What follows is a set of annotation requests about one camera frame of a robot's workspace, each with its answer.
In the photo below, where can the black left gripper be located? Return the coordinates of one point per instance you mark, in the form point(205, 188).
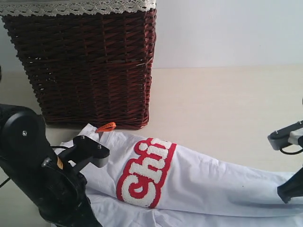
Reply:
point(64, 198)

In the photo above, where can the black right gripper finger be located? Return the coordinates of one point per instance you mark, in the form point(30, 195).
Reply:
point(292, 188)

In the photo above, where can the white t-shirt with red lettering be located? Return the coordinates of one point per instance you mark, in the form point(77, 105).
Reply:
point(148, 182)

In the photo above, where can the dark red wicker basket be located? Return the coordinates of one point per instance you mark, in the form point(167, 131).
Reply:
point(88, 68)

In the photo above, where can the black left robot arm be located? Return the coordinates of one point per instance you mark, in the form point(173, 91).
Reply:
point(23, 144)

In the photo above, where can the white lace cloth trim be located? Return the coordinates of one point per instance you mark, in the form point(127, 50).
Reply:
point(76, 7)

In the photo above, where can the orange clothing tag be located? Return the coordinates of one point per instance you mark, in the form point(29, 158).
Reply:
point(106, 128)

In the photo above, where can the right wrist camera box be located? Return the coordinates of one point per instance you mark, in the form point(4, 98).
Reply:
point(279, 139)

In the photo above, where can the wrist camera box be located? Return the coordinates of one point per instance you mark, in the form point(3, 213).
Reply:
point(279, 139)
point(84, 151)

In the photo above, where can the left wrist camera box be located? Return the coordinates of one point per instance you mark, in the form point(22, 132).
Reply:
point(84, 151)

